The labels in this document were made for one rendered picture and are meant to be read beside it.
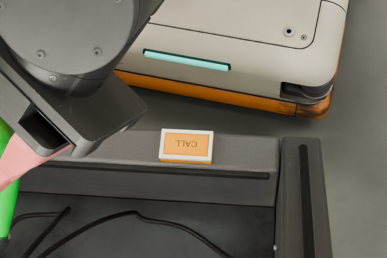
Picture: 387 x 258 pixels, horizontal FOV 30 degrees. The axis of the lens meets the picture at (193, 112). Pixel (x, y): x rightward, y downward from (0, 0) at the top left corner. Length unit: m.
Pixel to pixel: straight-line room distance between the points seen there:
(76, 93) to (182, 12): 1.18
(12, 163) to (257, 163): 0.35
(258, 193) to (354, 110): 1.02
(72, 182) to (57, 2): 0.53
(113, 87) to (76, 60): 0.13
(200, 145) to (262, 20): 0.86
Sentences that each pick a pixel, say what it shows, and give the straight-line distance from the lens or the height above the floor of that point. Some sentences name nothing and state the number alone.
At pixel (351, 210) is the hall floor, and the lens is 1.68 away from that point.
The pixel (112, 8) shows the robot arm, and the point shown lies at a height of 1.39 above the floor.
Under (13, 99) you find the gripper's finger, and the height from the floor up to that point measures 1.29.
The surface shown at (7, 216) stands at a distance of 0.47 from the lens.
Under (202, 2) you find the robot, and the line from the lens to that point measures 1.55.
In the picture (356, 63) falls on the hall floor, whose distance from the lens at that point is 1.81.
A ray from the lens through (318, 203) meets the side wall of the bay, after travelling 0.60.
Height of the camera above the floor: 1.61
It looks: 67 degrees down
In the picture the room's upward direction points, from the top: 11 degrees counter-clockwise
